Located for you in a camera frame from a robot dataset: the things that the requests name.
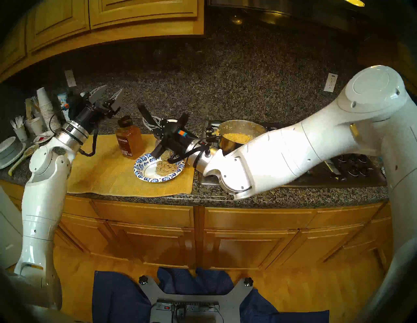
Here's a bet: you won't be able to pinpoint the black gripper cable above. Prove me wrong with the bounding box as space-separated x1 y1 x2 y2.
78 117 99 157
167 138 222 168

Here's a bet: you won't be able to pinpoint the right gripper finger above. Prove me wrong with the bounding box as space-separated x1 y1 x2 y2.
143 115 166 135
151 143 168 160

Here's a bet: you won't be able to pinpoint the wooden base cabinets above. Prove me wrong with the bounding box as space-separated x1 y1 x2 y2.
0 179 401 280

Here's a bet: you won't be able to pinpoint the grey bowl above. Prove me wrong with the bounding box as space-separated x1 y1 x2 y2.
0 137 20 160

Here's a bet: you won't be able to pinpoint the blue patterned paper bowl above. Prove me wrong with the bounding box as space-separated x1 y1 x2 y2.
133 152 185 183

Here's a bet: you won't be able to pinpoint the stainless steel pot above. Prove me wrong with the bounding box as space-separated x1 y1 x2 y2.
205 120 266 156

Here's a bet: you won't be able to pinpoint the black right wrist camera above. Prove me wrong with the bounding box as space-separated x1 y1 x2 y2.
176 113 196 139

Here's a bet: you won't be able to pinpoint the large cooked oatmeal batch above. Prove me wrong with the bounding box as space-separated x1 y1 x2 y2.
228 133 253 144

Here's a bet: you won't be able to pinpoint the stack of white paper cups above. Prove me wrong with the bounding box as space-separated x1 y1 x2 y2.
36 87 61 132

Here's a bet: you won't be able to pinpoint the yellow cloth mat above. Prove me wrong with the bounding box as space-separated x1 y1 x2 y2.
67 133 199 198

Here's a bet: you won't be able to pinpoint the dark steel range hood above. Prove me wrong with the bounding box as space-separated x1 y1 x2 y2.
207 0 385 36

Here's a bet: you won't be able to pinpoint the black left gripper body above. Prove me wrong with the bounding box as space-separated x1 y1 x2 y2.
76 94 113 130

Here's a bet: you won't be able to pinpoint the bundle of stirrers and utensils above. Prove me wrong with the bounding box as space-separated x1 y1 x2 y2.
25 96 43 119

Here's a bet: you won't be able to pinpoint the wooden spoon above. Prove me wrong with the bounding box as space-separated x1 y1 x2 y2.
8 144 40 176

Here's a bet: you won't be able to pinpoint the wide wooden wall cabinets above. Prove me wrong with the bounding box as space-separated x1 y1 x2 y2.
0 0 205 83

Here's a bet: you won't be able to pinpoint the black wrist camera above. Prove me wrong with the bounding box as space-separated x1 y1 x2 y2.
65 94 84 121
176 113 196 139

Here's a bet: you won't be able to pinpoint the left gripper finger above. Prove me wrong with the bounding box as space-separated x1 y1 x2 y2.
103 88 124 115
87 85 108 105

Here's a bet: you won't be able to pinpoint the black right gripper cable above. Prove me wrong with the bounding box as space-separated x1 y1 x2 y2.
167 138 222 168

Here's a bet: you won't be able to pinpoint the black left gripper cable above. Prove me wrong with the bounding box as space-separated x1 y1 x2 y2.
78 117 99 157

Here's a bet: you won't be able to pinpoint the small white plate red scrap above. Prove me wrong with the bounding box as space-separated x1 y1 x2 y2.
33 131 55 144

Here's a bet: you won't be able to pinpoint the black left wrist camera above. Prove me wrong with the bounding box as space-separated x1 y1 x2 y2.
65 94 84 121

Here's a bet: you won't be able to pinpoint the dark blue blanket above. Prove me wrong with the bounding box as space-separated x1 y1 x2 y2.
92 267 329 323

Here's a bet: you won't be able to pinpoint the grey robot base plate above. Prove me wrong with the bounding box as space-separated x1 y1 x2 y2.
138 276 254 323

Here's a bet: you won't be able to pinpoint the steel gas cooktop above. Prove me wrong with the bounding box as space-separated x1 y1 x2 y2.
199 120 388 188

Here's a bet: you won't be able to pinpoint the blue white carton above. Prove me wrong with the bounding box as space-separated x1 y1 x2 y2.
57 92 70 120

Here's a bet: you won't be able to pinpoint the amber cinnamon bottle black cap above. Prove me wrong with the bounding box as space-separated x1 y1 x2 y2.
115 116 145 160

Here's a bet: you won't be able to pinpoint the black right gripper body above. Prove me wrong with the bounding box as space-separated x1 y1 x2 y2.
163 125 199 163

